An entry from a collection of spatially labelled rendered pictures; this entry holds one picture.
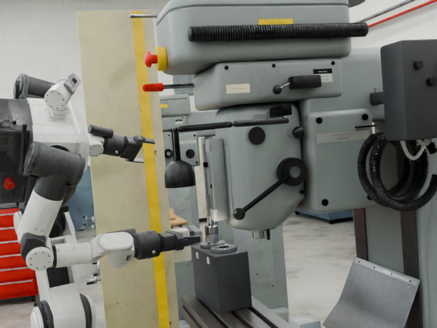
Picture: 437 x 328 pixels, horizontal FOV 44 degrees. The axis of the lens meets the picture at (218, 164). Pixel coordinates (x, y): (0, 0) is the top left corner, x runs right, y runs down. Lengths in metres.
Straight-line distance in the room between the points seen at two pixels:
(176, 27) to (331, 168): 0.52
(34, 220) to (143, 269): 1.60
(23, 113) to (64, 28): 8.83
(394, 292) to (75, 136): 1.02
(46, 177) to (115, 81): 1.58
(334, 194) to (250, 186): 0.22
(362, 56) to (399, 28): 6.65
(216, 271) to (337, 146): 0.62
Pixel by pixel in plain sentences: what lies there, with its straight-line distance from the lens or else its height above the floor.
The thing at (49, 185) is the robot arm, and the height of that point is 1.46.
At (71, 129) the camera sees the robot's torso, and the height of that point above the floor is 1.61.
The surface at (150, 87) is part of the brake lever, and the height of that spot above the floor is 1.70.
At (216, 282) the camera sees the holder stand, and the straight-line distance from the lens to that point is 1.77.
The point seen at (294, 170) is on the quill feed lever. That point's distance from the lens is 1.32.
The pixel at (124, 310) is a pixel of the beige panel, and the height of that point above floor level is 0.62.
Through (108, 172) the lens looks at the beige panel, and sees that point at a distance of 3.06.
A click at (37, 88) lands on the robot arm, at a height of 1.77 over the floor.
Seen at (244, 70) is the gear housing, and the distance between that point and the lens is 1.29.
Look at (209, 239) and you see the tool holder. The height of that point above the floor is 1.20.
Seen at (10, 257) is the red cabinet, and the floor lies 0.50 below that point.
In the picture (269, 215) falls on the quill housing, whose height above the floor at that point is 1.35.
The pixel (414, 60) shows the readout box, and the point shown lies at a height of 1.68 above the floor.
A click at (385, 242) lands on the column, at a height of 1.22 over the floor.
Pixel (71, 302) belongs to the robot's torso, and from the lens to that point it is 1.88.
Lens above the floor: 1.56
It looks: 3 degrees down
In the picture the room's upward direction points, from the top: 5 degrees counter-clockwise
